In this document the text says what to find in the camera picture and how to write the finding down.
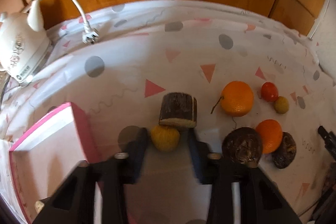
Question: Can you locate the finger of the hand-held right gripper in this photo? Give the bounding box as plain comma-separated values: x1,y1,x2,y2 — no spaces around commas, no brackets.
318,126,336,161

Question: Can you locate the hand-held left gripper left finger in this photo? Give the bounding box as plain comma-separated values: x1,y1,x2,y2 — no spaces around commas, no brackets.
31,127,149,224

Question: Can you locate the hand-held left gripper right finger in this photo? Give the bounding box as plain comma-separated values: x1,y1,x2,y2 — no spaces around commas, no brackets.
187,131,303,224

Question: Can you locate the yellow round fruit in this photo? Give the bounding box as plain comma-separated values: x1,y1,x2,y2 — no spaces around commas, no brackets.
150,125,181,152

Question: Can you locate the dark brown wrinkled fruit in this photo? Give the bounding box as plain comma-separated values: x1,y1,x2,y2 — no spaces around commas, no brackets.
271,132,297,169
221,127,263,165

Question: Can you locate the brown bark log piece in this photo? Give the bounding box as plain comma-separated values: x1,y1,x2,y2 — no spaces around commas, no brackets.
158,92,198,132

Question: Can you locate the pink cardboard box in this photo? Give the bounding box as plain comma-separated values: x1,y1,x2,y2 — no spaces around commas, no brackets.
9,102,103,224

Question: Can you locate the large orange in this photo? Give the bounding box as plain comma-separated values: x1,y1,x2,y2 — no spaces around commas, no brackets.
211,81,255,117

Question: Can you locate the small red tomato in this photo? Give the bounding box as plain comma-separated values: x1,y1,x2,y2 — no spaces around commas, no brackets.
261,82,279,102

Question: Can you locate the small orange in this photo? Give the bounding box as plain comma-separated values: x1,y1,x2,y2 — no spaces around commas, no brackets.
255,119,284,154

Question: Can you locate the small yellow-green fruit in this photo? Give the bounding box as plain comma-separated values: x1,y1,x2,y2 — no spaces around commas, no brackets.
274,96,289,114

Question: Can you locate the white patterned tablecloth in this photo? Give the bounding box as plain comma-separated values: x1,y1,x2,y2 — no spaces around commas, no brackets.
0,0,322,224

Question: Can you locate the grey kettle power base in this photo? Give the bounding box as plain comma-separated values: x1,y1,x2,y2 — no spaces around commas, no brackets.
9,38,53,84

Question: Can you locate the white ceramic electric kettle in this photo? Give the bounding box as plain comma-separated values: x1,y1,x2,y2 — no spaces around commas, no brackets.
0,0,51,77

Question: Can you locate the white power cord with plug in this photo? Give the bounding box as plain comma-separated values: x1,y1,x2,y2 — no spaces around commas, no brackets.
33,0,100,45

